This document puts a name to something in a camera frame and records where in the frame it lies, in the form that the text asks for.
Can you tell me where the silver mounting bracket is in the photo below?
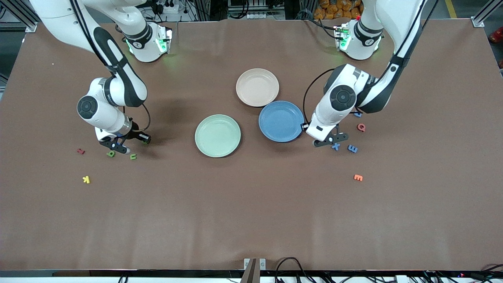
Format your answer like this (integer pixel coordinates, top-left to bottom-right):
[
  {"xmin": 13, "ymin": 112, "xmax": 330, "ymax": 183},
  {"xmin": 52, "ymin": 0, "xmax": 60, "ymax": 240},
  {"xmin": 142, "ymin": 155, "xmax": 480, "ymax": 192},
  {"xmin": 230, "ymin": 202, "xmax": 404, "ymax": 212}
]
[{"xmin": 244, "ymin": 258, "xmax": 266, "ymax": 271}]

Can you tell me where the aluminium frame post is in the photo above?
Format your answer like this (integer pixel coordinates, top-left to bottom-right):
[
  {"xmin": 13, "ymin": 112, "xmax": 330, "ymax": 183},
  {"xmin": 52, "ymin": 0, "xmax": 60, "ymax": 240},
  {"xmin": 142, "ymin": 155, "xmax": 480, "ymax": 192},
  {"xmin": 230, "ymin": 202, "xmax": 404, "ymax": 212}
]
[
  {"xmin": 473, "ymin": 0, "xmax": 503, "ymax": 28},
  {"xmin": 8, "ymin": 0, "xmax": 39, "ymax": 33}
]

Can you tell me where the green plate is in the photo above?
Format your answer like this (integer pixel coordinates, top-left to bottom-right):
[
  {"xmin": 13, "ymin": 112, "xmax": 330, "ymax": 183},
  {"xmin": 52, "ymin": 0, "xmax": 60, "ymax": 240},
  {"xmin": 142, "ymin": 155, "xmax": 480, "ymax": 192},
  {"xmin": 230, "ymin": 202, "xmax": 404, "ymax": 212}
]
[{"xmin": 195, "ymin": 114, "xmax": 242, "ymax": 158}]

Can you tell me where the orange fruit net bag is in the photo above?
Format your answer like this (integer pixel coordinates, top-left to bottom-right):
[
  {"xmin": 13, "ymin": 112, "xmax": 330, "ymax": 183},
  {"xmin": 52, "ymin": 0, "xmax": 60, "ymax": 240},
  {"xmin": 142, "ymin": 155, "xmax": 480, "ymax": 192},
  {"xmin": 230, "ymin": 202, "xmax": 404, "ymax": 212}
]
[{"xmin": 314, "ymin": 0, "xmax": 362, "ymax": 20}]

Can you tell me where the brown mounting post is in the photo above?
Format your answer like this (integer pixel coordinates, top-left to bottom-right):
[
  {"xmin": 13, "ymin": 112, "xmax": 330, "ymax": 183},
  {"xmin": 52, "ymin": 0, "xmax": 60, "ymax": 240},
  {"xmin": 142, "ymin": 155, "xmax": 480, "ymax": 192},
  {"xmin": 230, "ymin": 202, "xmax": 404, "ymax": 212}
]
[{"xmin": 240, "ymin": 258, "xmax": 261, "ymax": 283}]

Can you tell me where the black looped cable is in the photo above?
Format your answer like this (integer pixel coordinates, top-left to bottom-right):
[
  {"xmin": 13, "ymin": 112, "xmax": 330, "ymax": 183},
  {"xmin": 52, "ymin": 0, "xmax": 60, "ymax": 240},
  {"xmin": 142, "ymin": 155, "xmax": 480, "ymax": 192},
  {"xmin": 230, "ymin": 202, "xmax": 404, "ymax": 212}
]
[{"xmin": 274, "ymin": 257, "xmax": 315, "ymax": 283}]

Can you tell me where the white power strip with plugs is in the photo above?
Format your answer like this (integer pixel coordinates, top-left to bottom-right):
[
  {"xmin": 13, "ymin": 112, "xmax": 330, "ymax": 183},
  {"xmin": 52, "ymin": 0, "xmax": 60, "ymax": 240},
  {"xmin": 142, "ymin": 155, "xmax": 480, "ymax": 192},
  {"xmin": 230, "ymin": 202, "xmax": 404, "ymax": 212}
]
[{"xmin": 155, "ymin": 0, "xmax": 180, "ymax": 15}]

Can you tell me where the blue plate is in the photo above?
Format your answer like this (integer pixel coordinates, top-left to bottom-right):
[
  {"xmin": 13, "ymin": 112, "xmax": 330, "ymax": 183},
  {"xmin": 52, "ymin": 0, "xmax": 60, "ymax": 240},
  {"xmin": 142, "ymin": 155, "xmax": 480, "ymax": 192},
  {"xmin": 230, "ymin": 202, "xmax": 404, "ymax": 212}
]
[{"xmin": 258, "ymin": 100, "xmax": 305, "ymax": 143}]

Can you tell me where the beige plate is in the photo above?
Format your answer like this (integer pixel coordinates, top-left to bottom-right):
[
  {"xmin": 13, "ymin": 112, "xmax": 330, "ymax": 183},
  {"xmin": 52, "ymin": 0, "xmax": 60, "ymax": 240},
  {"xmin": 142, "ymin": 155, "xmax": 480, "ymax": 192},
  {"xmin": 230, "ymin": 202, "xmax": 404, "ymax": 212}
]
[{"xmin": 236, "ymin": 68, "xmax": 280, "ymax": 107}]

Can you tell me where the brown table cover sheet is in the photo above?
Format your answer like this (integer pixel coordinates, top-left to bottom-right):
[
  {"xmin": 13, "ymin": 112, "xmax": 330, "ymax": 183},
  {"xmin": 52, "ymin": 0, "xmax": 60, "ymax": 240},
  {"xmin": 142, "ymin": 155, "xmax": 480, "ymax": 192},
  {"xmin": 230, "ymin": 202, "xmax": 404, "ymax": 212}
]
[{"xmin": 0, "ymin": 18, "xmax": 503, "ymax": 272}]

